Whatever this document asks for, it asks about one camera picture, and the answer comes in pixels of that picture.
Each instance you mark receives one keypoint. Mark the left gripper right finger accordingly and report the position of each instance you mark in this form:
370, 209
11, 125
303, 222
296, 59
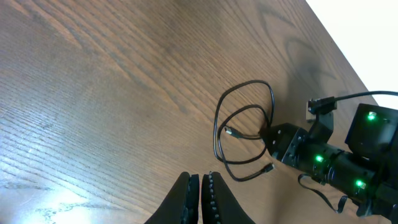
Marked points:
218, 204

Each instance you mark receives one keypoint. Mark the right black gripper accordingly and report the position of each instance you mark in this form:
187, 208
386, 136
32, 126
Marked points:
286, 143

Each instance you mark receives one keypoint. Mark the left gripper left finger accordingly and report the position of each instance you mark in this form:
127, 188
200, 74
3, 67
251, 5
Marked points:
180, 206

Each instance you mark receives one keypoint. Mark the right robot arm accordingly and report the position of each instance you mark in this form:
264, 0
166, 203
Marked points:
366, 173

